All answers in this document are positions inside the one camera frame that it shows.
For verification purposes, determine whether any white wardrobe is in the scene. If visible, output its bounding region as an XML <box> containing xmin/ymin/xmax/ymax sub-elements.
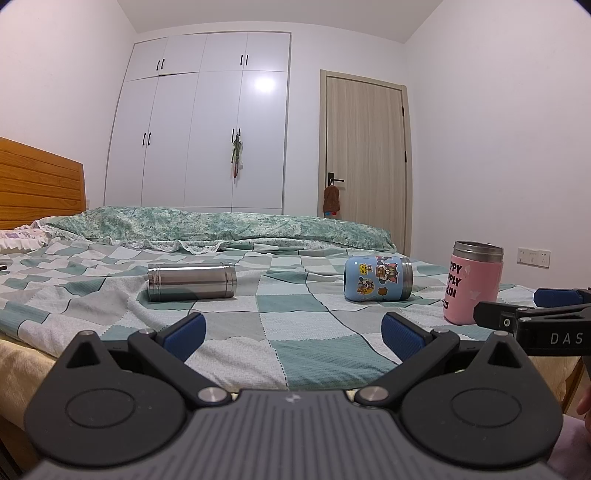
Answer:
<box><xmin>104</xmin><ymin>31</ymin><xmax>291</xmax><ymax>213</ymax></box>

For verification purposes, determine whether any wooden headboard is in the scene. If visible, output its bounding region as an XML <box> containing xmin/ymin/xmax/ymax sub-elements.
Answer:
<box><xmin>0</xmin><ymin>138</ymin><xmax>87</xmax><ymax>229</ymax></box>

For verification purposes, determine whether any beige wooden door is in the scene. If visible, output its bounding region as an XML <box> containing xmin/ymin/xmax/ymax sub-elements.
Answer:
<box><xmin>317</xmin><ymin>70</ymin><xmax>413</xmax><ymax>255</ymax></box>

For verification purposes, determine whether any checkered green bed blanket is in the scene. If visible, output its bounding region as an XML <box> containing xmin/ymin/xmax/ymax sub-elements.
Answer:
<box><xmin>0</xmin><ymin>237</ymin><xmax>569</xmax><ymax>407</ymax></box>

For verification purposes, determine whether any green floral quilt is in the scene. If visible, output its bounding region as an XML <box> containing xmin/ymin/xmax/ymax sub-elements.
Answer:
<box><xmin>36</xmin><ymin>207</ymin><xmax>397</xmax><ymax>253</ymax></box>

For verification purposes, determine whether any green hanging ornament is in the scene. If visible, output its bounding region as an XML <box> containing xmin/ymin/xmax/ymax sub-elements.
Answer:
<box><xmin>230</xmin><ymin>129</ymin><xmax>242</xmax><ymax>180</ymax></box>

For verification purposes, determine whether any white wall socket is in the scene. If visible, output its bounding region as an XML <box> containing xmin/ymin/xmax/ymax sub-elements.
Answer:
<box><xmin>517</xmin><ymin>248</ymin><xmax>551</xmax><ymax>269</ymax></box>

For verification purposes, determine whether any purple floral pillow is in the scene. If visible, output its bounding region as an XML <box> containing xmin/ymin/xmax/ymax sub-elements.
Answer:
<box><xmin>0</xmin><ymin>221</ymin><xmax>51</xmax><ymax>255</ymax></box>

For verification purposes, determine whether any stainless steel cylinder cup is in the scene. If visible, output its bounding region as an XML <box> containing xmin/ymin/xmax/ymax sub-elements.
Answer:
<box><xmin>147</xmin><ymin>263</ymin><xmax>238</xmax><ymax>302</ymax></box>

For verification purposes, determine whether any pink steel-rimmed cup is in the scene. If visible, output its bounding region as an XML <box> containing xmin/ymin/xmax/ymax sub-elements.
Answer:
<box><xmin>443</xmin><ymin>240</ymin><xmax>504</xmax><ymax>325</ymax></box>

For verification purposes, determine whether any black door handle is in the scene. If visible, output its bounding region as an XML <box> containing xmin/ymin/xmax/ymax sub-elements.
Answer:
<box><xmin>328</xmin><ymin>172</ymin><xmax>345</xmax><ymax>186</ymax></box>

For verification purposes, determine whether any blue cartoon sticker cup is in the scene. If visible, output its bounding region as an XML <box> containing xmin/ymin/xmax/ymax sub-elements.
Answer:
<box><xmin>344</xmin><ymin>255</ymin><xmax>414</xmax><ymax>302</ymax></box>

